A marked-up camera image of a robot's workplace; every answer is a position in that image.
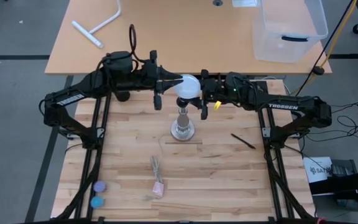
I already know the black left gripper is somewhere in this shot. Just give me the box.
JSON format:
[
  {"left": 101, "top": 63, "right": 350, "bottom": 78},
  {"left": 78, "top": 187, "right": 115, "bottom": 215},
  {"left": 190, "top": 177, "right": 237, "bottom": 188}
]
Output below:
[{"left": 140, "top": 50, "right": 185, "bottom": 111}]

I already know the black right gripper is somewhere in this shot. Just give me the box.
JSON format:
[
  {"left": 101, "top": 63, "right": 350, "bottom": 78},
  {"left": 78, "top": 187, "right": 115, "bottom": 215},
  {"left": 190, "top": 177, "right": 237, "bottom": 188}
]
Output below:
[{"left": 186, "top": 70, "right": 226, "bottom": 121}]

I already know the white globe lightbulb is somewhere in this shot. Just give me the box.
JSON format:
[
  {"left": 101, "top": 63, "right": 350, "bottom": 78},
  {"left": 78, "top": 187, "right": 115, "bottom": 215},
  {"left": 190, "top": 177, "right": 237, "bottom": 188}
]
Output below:
[{"left": 173, "top": 73, "right": 202, "bottom": 100}]

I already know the silver table lamp base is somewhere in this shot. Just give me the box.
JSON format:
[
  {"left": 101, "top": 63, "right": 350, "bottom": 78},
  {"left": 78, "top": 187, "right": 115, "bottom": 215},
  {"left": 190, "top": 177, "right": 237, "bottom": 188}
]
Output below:
[{"left": 170, "top": 96, "right": 196, "bottom": 142}]

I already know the clear cord with printed tag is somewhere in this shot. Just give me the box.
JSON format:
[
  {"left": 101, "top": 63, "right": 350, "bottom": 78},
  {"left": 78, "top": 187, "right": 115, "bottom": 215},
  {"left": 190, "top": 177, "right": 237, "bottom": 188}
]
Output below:
[{"left": 142, "top": 134, "right": 171, "bottom": 202}]

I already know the black cylinder cup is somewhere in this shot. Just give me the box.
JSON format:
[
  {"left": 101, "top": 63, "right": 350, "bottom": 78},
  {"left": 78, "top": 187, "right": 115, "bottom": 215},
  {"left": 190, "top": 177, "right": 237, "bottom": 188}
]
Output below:
[{"left": 116, "top": 91, "right": 131, "bottom": 103}]

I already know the light wooden desk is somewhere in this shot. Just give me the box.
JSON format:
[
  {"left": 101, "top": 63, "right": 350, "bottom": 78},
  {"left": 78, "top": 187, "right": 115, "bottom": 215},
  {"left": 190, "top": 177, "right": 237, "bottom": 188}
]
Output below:
[{"left": 44, "top": 0, "right": 333, "bottom": 76}]

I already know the black pen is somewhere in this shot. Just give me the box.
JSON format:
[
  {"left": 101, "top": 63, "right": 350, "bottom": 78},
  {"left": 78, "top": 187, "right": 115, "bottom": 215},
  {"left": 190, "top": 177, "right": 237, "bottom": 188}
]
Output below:
[{"left": 230, "top": 133, "right": 257, "bottom": 150}]

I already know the white T-base tube lamp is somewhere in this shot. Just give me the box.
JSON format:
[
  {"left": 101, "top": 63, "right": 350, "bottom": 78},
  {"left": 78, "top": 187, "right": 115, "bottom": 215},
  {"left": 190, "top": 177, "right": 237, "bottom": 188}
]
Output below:
[{"left": 71, "top": 0, "right": 122, "bottom": 50}]

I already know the white label strip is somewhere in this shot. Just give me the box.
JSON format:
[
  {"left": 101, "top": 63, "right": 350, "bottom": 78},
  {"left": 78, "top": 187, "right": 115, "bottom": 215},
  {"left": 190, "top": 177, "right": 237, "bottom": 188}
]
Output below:
[{"left": 231, "top": 0, "right": 258, "bottom": 8}]

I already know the purple round cap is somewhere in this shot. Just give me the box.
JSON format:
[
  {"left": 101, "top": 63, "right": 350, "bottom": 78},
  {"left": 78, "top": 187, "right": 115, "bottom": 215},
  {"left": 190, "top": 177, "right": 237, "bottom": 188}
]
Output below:
[{"left": 93, "top": 180, "right": 107, "bottom": 194}]

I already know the clear plastic storage bin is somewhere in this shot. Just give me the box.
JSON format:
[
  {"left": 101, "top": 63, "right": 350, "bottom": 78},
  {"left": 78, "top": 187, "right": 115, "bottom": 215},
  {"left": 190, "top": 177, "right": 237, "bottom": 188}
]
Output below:
[{"left": 252, "top": 0, "right": 329, "bottom": 64}]

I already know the white printed box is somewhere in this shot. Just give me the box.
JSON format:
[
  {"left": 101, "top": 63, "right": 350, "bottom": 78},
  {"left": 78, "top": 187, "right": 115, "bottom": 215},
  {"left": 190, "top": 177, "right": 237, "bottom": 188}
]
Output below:
[{"left": 302, "top": 156, "right": 334, "bottom": 184}]

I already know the blue round cap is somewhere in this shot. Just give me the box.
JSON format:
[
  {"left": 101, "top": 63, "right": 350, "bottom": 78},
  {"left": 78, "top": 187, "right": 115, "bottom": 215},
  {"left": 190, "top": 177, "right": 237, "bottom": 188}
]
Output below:
[{"left": 89, "top": 195, "right": 104, "bottom": 210}]

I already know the black metal beam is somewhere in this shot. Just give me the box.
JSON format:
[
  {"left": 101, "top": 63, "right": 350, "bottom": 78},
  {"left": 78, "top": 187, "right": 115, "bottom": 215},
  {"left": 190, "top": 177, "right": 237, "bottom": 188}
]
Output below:
[{"left": 308, "top": 169, "right": 358, "bottom": 202}]

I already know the black aluminium table frame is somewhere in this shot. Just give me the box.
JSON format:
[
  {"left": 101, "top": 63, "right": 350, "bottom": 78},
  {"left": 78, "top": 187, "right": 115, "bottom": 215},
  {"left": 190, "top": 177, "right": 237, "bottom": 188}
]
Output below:
[{"left": 54, "top": 74, "right": 316, "bottom": 224}]

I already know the black cable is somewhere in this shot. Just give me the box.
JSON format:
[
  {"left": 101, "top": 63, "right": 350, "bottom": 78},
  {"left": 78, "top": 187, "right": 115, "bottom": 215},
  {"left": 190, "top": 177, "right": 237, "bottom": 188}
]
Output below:
[{"left": 290, "top": 0, "right": 356, "bottom": 102}]

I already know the yellow cable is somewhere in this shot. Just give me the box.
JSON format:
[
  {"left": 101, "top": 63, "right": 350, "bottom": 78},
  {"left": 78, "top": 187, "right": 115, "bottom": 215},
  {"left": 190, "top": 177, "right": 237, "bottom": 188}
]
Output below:
[{"left": 290, "top": 0, "right": 358, "bottom": 96}]

